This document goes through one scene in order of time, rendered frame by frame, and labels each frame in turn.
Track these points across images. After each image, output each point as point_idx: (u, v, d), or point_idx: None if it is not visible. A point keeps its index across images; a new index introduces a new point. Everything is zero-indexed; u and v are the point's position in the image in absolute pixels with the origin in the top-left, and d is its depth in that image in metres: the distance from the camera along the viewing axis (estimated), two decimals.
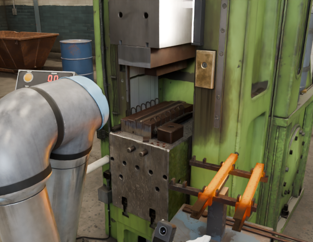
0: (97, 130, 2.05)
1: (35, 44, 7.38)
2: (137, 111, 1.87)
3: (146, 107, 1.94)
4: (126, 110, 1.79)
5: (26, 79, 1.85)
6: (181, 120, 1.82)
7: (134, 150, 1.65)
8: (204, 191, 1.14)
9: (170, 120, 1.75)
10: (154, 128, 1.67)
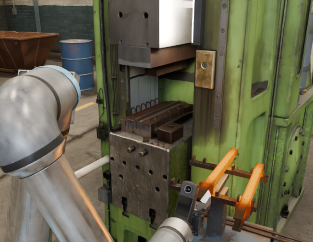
0: (97, 130, 2.05)
1: (35, 44, 7.38)
2: (137, 111, 1.87)
3: (146, 107, 1.94)
4: (126, 110, 1.79)
5: None
6: (181, 120, 1.82)
7: (134, 150, 1.65)
8: None
9: (170, 120, 1.75)
10: (154, 128, 1.67)
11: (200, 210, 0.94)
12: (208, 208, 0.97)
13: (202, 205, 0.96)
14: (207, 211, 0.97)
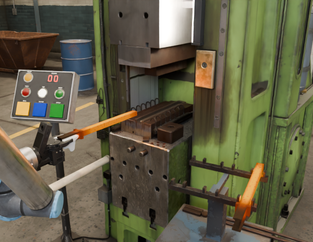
0: (97, 130, 2.05)
1: (35, 44, 7.38)
2: (137, 111, 1.87)
3: (146, 107, 1.94)
4: (126, 110, 1.79)
5: (26, 79, 1.85)
6: (181, 120, 1.82)
7: (134, 150, 1.65)
8: (204, 191, 1.14)
9: (170, 120, 1.75)
10: (154, 128, 1.67)
11: (54, 145, 1.22)
12: (64, 145, 1.24)
13: (58, 142, 1.24)
14: (63, 147, 1.24)
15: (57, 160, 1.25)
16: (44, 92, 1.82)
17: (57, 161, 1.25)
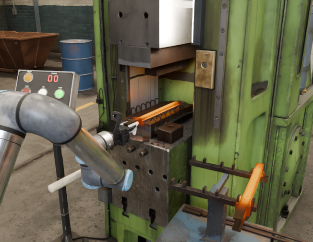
0: (97, 130, 2.05)
1: (35, 44, 7.38)
2: (137, 111, 1.87)
3: (146, 107, 1.94)
4: (126, 110, 1.79)
5: (26, 79, 1.85)
6: (181, 120, 1.82)
7: (134, 150, 1.65)
8: (204, 191, 1.14)
9: (170, 120, 1.75)
10: (154, 128, 1.67)
11: (124, 129, 1.54)
12: (130, 129, 1.56)
13: (126, 127, 1.55)
14: (129, 131, 1.56)
15: (124, 141, 1.57)
16: (44, 92, 1.82)
17: (124, 142, 1.57)
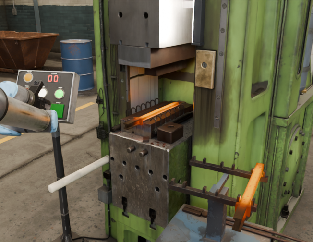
0: (97, 130, 2.05)
1: (35, 44, 7.38)
2: (137, 111, 1.87)
3: (146, 107, 1.94)
4: (126, 110, 1.79)
5: (26, 79, 1.85)
6: (181, 120, 1.82)
7: (134, 150, 1.65)
8: (204, 191, 1.14)
9: (170, 120, 1.75)
10: (154, 128, 1.67)
11: (42, 98, 1.56)
12: (48, 102, 1.59)
13: (44, 98, 1.58)
14: (47, 102, 1.59)
15: None
16: (44, 92, 1.82)
17: None
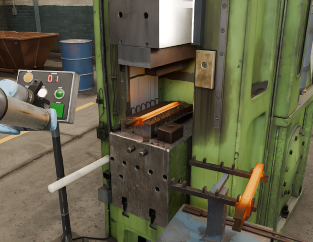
0: (97, 130, 2.05)
1: (35, 44, 7.38)
2: (137, 111, 1.87)
3: (146, 107, 1.94)
4: (126, 110, 1.79)
5: (26, 79, 1.85)
6: (181, 120, 1.82)
7: (134, 150, 1.65)
8: (204, 191, 1.14)
9: (170, 120, 1.75)
10: (154, 128, 1.67)
11: (42, 97, 1.56)
12: (47, 101, 1.59)
13: (43, 98, 1.58)
14: (46, 102, 1.59)
15: None
16: (44, 92, 1.82)
17: None
